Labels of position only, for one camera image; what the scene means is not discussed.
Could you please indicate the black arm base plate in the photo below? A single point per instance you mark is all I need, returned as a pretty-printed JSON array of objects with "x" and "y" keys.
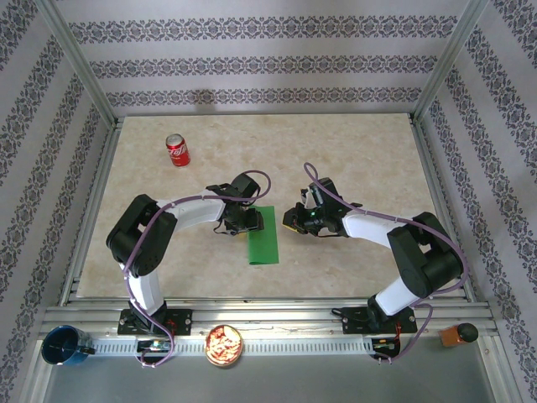
[
  {"x": 182, "y": 321},
  {"x": 354, "y": 321}
]

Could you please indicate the long aluminium front rail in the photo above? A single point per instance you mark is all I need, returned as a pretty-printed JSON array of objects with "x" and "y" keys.
[{"x": 272, "y": 315}]

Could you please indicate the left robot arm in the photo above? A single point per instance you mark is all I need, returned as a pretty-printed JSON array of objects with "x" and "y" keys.
[{"x": 193, "y": 214}]

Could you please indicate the small circuit board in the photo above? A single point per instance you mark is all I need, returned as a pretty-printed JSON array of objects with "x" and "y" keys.
[
  {"x": 386, "y": 344},
  {"x": 153, "y": 345}
]

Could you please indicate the aluminium frame post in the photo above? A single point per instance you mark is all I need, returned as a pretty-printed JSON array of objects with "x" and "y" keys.
[
  {"x": 448, "y": 63},
  {"x": 80, "y": 63}
]

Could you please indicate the aluminium side rail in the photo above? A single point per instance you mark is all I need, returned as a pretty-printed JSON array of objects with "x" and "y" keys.
[
  {"x": 93, "y": 210},
  {"x": 429, "y": 168}
]

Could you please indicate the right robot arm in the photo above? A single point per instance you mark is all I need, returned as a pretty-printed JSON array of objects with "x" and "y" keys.
[{"x": 369, "y": 228}]

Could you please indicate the brown bottle with black cap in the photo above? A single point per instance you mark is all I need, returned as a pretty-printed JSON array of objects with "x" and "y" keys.
[{"x": 457, "y": 336}]

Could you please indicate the round bowl with red food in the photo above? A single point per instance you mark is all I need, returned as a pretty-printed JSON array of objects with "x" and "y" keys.
[{"x": 223, "y": 346}]

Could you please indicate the blue mug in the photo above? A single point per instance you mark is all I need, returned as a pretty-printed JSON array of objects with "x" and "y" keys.
[{"x": 63, "y": 346}]

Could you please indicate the red soda can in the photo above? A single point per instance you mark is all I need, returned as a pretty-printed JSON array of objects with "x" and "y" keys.
[{"x": 178, "y": 151}]

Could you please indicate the green paper sheet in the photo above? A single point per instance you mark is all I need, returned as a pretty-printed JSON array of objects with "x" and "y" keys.
[{"x": 264, "y": 247}]

